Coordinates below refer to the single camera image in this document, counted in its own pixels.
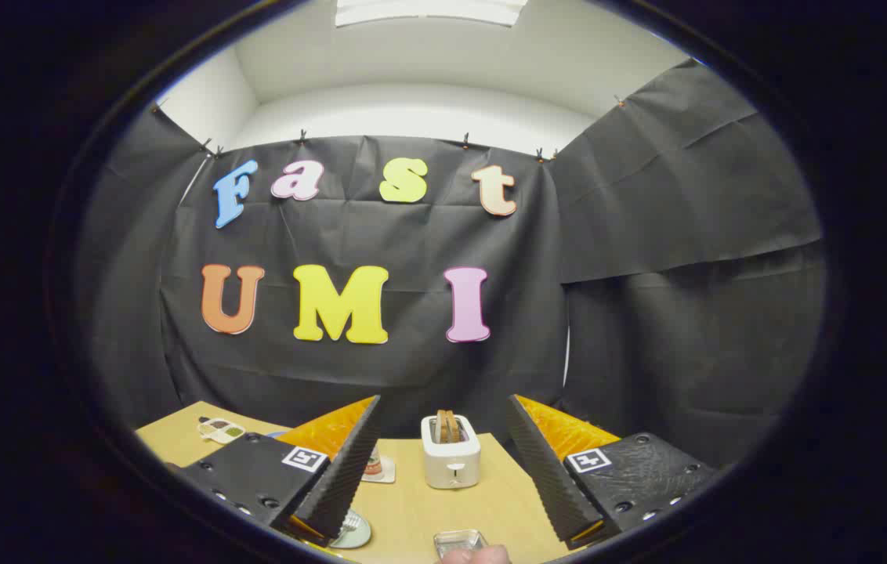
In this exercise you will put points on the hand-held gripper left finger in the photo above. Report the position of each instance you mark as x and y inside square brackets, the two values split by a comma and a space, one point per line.
[345, 470]

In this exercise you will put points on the clear plastic water bottle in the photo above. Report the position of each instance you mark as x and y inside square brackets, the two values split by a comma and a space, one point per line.
[373, 464]

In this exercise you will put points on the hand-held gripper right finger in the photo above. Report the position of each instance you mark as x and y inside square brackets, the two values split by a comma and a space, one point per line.
[549, 470]

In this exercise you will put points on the light green plate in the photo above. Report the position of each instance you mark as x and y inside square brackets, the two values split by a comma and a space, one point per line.
[355, 533]

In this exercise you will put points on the white toaster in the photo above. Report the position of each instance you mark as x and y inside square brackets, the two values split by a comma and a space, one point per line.
[451, 464]

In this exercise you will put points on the white seasoning tray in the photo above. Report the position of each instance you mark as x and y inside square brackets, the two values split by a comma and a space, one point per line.
[220, 429]

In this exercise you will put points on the black backdrop cloth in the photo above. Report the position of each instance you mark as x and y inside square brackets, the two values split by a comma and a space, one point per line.
[412, 235]

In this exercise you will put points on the white square coaster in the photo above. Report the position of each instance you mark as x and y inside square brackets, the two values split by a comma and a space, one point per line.
[386, 472]

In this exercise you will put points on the ceiling light panel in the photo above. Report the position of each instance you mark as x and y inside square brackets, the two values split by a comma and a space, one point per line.
[428, 11]

